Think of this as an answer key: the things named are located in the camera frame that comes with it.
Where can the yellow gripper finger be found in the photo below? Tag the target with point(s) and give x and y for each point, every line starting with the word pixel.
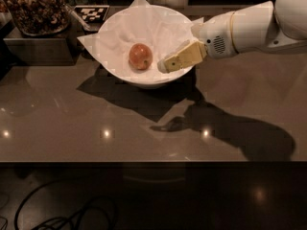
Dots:
pixel 178 49
pixel 193 54

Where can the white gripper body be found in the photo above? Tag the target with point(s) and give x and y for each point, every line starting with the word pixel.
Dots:
pixel 215 35

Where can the red apple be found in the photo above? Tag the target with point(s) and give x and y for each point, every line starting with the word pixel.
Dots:
pixel 140 56

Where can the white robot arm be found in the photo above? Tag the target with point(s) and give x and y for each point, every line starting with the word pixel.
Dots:
pixel 278 27

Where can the white bowl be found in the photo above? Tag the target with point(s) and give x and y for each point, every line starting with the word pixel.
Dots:
pixel 144 79

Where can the white paper napkin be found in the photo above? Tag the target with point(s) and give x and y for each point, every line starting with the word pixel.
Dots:
pixel 150 29

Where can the black white marker tag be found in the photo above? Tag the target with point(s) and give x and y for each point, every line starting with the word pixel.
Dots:
pixel 92 13

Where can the glass jar of nuts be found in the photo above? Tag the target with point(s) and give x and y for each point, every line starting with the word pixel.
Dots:
pixel 39 17

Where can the dark box stand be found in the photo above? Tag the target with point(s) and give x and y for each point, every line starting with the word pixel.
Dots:
pixel 55 50

